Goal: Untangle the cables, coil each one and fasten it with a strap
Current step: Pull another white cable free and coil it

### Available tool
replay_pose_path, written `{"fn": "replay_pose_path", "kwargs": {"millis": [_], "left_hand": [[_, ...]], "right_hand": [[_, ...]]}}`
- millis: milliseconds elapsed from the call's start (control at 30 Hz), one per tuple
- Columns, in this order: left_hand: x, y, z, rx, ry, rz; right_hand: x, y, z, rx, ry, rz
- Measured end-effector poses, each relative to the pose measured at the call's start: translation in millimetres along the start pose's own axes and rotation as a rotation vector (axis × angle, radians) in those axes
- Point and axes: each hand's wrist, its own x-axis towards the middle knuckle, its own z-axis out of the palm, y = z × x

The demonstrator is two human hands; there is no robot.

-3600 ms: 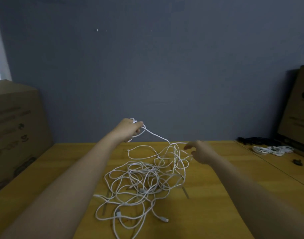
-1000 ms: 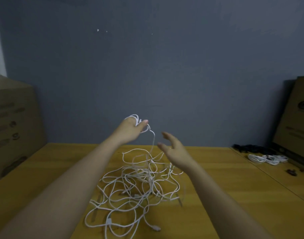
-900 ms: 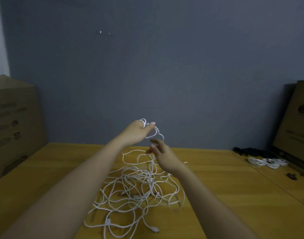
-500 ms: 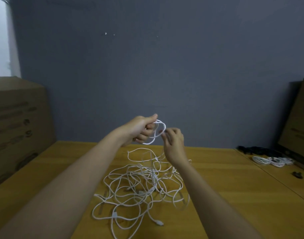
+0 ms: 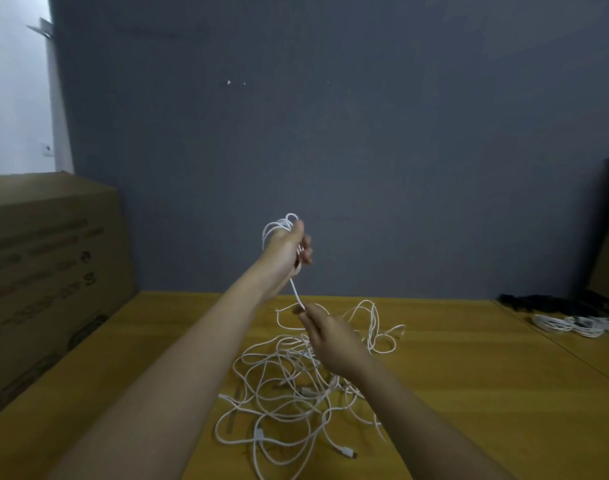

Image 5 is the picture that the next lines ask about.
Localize person's left forearm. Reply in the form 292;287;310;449
49;279;276;480

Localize plain brown cardboard box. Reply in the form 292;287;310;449
0;173;138;424

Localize person's right forearm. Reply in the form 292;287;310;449
349;355;516;480

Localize person's right hand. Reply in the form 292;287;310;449
293;303;374;378

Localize person's left hand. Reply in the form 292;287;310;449
251;219;314;298

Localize tangle of white cables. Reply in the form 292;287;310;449
215;299;408;480

